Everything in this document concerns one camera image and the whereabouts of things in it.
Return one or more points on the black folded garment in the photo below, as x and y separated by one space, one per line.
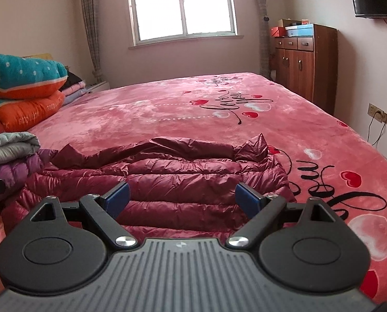
72 79

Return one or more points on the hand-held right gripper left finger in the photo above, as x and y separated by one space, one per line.
118 198

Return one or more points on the pink heart printed blanket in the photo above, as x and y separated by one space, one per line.
180 110

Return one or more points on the tan cardboard box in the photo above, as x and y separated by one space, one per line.
289 22

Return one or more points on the maroon down jacket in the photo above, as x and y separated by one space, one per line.
180 175

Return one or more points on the orange quilt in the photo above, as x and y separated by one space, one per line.
28 110

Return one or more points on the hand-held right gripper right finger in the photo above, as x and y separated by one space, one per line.
245 198

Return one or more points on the brown wooden cabinet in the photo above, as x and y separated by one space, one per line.
310 68

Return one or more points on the purple folded down jacket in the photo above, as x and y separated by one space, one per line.
11 175

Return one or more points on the window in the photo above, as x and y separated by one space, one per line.
180 3

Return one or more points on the lavender folded garment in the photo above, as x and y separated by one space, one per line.
78 96

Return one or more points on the grey folded down jacket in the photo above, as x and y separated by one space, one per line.
8 148

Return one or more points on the grey plaid curtain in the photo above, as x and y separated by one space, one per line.
91 26
263 39

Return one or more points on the pink folded garment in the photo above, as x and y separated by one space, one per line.
75 87

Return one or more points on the blue box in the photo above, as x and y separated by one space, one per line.
299 31

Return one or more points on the wall socket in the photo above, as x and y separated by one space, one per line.
372 110
383 116

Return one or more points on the red box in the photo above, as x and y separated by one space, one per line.
277 32

